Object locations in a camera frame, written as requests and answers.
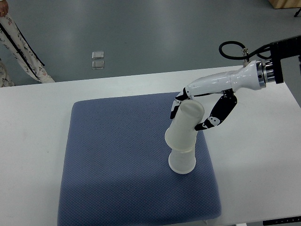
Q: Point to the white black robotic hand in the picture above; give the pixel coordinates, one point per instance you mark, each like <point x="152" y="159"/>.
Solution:
<point x="254" y="76"/>

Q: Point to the person in patterned trousers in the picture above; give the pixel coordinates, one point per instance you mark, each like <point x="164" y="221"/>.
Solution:
<point x="13" y="40"/>

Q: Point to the upper metal floor plate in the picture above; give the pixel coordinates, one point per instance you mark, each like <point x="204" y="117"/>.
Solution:
<point x="98" y="54"/>

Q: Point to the wooden box corner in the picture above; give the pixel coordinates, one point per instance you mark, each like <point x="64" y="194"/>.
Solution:
<point x="281" y="4"/>

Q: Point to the white paper cup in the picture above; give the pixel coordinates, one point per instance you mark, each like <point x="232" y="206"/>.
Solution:
<point x="182" y="162"/>
<point x="181" y="134"/>

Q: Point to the white paper cup on cushion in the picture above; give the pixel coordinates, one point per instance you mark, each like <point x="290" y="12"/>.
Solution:
<point x="182" y="162"/>

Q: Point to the black tripod leg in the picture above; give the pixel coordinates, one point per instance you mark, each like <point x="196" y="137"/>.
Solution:
<point x="297" y="13"/>

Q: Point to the metal floor plate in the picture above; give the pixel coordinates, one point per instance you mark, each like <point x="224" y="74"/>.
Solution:
<point x="98" y="54"/>
<point x="99" y="64"/>

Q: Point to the black label strip table edge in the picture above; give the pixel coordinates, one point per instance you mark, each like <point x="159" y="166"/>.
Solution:
<point x="282" y="221"/>

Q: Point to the blue grey square cushion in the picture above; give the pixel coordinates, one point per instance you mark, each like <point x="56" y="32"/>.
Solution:
<point x="116" y="170"/>

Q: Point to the lower metal floor plate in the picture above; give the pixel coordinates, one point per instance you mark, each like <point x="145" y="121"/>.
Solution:
<point x="99" y="64"/>

